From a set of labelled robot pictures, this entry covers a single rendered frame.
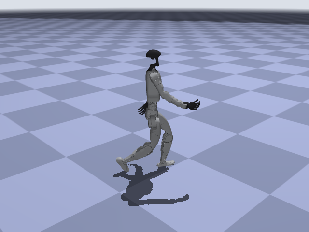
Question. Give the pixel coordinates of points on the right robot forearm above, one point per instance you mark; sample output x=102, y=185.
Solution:
x=173, y=100

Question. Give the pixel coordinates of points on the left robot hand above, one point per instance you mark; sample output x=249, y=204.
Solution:
x=143, y=108

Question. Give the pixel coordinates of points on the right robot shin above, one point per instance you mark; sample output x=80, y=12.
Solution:
x=138, y=154

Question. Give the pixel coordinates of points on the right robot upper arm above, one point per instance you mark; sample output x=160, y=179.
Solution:
x=154, y=77

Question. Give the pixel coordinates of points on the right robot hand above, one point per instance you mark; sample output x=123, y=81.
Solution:
x=192, y=105

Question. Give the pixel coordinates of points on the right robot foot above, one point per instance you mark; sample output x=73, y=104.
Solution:
x=119, y=160

